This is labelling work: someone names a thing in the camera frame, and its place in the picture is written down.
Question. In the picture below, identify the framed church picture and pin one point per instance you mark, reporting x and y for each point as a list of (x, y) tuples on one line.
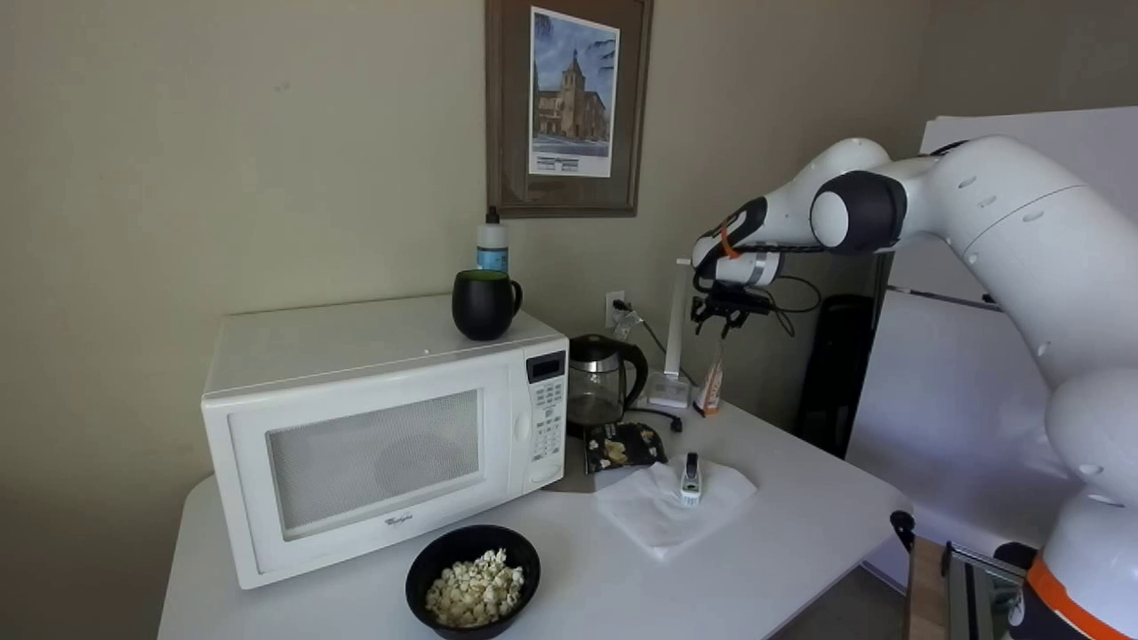
[(502, 120)]

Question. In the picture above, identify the black popcorn packet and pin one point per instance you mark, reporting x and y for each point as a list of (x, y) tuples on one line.
[(629, 451)]

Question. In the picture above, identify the blue label plastic bottle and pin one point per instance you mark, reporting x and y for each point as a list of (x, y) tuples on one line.
[(492, 250)]

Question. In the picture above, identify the white wall outlet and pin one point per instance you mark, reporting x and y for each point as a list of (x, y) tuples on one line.
[(616, 308)]

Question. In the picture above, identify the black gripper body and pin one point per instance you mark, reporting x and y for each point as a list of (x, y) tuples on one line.
[(734, 308)]

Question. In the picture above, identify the white panel board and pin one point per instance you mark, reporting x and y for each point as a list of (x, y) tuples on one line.
[(926, 414)]

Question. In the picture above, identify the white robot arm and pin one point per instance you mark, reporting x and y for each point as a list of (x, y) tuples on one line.
[(1007, 224)]

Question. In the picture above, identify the glass electric kettle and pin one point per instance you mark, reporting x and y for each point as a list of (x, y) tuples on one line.
[(599, 385)]

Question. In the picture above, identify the black mug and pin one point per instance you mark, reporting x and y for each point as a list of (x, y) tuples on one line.
[(482, 308)]

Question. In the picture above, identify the black bowl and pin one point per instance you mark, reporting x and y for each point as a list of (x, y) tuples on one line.
[(456, 538)]

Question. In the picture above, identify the white stand post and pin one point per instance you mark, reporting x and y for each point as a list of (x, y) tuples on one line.
[(677, 332)]

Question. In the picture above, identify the popcorn pile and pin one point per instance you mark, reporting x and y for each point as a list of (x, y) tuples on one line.
[(476, 589)]

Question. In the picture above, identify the white microwave oven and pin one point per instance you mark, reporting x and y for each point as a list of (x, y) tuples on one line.
[(356, 464)]

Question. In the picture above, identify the small white black bottle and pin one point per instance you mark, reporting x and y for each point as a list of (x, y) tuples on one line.
[(691, 483)]

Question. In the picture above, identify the wooden board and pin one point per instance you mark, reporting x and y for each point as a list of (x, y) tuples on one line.
[(926, 589)]

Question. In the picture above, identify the metal rail frame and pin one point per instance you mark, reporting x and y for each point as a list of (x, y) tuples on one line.
[(982, 590)]

